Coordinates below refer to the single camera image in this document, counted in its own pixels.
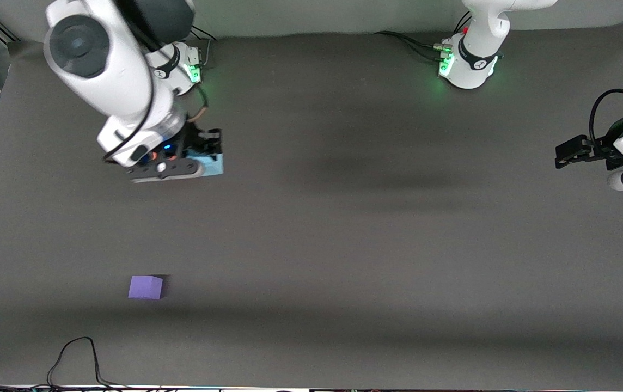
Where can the light blue foam block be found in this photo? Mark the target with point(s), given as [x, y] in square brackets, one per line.
[211, 165]

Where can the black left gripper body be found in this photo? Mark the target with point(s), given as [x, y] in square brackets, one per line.
[607, 149]

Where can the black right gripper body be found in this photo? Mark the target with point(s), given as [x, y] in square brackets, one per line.
[194, 140]

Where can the purple foam block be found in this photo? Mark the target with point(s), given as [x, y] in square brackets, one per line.
[145, 287]

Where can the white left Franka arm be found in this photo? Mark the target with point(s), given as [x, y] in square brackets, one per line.
[480, 43]

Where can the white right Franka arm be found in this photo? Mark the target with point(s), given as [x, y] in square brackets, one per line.
[110, 71]

